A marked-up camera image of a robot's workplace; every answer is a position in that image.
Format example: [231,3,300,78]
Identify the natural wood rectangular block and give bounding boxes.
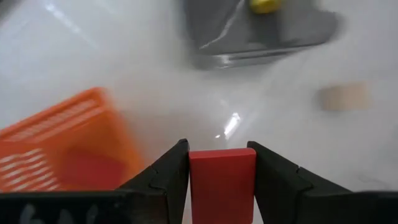
[317,82,373,112]

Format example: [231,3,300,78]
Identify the yellow wooden block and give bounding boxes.
[248,0,282,15]

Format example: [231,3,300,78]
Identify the grey plastic bin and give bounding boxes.
[182,0,340,71]

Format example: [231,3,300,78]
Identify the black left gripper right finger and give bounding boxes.
[247,141,351,224]

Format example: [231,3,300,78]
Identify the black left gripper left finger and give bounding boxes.
[118,139,190,224]

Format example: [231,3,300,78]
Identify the red rectangular block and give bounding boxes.
[188,147,257,224]

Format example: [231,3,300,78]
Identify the orange slotted plastic basket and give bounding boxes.
[0,86,146,192]

